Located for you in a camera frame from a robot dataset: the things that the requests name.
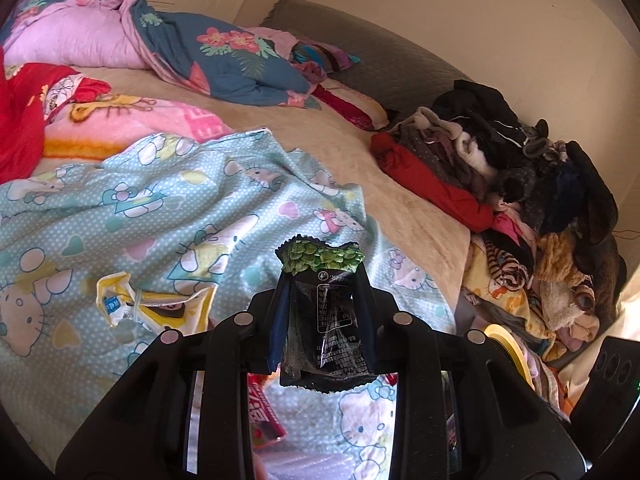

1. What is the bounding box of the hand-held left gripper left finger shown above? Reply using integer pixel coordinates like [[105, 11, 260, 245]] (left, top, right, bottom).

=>
[[56, 280, 296, 480]]

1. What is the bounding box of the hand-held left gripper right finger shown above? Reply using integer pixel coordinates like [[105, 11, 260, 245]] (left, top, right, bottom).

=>
[[350, 272, 588, 480]]

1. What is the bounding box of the green black snack packet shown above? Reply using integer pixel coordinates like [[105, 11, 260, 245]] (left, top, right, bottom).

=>
[[270, 234, 381, 393]]

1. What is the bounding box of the yellow rimmed black bin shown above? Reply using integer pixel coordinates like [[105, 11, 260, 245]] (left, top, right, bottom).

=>
[[482, 324, 533, 386]]

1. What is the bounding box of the yellow wrapper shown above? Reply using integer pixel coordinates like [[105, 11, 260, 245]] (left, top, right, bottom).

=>
[[96, 272, 217, 337]]

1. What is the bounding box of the red snack packet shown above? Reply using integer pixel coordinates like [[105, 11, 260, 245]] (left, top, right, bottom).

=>
[[247, 374, 287, 443]]

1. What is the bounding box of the yellow cartoon blanket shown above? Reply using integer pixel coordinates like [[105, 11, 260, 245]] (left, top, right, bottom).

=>
[[462, 235, 566, 361]]

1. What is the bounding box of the brown striped knitted cloth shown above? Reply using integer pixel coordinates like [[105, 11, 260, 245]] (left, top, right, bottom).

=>
[[482, 240, 531, 291]]

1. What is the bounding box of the mustard fuzzy cloth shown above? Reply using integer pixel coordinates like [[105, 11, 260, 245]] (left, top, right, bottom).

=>
[[537, 232, 591, 286]]

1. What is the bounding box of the red garment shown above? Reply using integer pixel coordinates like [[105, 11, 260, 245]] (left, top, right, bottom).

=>
[[371, 131, 496, 233]]

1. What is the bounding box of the bed with beige sheet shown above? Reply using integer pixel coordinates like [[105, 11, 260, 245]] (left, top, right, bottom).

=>
[[37, 62, 473, 311]]

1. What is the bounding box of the bright pink garment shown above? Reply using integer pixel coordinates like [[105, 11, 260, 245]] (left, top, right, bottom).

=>
[[492, 212, 538, 246]]

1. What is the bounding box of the dark brown plush garment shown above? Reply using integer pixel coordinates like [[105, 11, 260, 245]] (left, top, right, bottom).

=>
[[565, 140, 628, 331]]

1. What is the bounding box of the light blue cartoon cat blanket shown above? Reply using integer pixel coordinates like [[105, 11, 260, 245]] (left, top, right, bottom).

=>
[[0, 131, 458, 480]]

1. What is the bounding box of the grey dotted garment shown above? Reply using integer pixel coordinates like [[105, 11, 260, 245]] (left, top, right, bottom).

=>
[[395, 125, 481, 186]]

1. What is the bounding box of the white fleece garment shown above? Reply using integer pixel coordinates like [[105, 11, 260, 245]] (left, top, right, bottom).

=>
[[400, 107, 501, 176]]

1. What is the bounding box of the dark grey fuzzy garment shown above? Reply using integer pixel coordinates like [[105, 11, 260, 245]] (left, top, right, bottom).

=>
[[492, 162, 543, 206]]

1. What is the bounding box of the navy garment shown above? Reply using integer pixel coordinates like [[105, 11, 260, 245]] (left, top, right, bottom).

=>
[[542, 162, 591, 233]]

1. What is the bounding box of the red patterned pillow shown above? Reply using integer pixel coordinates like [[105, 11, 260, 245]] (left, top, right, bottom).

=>
[[310, 77, 391, 132]]

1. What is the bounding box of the black jacket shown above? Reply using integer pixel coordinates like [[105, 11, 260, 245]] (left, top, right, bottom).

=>
[[432, 80, 531, 161]]

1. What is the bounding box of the pink cartoon blanket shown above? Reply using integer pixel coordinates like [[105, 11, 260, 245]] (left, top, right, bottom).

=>
[[42, 72, 236, 161]]

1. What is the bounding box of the grey padded headboard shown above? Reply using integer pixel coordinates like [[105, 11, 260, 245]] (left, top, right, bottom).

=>
[[260, 0, 476, 126]]

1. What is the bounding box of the striped colourful pillow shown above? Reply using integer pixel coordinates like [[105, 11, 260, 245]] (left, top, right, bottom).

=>
[[290, 42, 361, 83]]

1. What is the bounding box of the blue floral quilt pink lining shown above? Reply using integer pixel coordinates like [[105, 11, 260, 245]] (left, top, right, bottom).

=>
[[0, 0, 323, 111]]

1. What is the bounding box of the pink cloth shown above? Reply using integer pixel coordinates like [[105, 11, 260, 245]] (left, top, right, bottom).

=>
[[255, 27, 301, 61]]

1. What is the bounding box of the red cloth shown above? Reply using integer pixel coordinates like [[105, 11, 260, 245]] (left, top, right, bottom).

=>
[[0, 45, 111, 183]]

